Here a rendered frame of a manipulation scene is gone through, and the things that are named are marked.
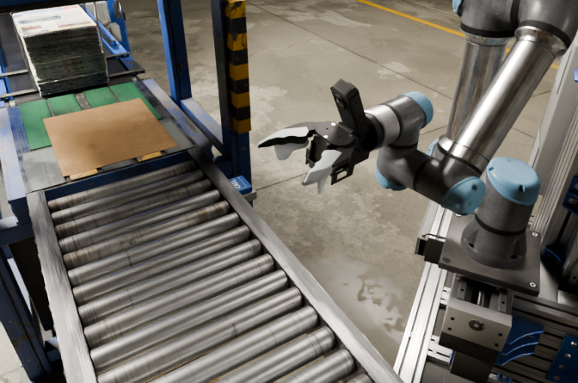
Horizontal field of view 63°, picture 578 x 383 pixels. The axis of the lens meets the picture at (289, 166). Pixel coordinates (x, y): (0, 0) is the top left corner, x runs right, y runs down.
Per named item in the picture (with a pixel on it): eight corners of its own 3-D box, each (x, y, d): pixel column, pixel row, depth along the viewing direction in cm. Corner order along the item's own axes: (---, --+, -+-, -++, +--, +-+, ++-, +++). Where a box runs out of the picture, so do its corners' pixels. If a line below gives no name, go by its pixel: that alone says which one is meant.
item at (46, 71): (111, 82, 211) (98, 23, 197) (39, 96, 198) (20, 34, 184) (93, 57, 238) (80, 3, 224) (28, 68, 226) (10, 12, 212)
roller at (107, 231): (226, 206, 143) (224, 193, 140) (60, 263, 123) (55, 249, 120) (219, 198, 147) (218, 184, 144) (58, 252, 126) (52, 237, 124)
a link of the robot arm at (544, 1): (614, 2, 87) (472, 226, 89) (555, -9, 95) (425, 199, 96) (611, -39, 79) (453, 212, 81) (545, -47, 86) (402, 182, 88)
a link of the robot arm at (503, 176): (512, 239, 106) (528, 190, 98) (459, 210, 115) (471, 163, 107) (538, 218, 112) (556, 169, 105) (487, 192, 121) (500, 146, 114)
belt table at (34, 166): (215, 166, 171) (212, 142, 166) (17, 225, 143) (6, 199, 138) (155, 96, 222) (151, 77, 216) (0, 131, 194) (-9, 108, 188)
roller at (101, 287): (255, 244, 129) (255, 230, 126) (75, 315, 109) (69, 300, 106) (248, 233, 133) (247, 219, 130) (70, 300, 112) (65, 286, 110)
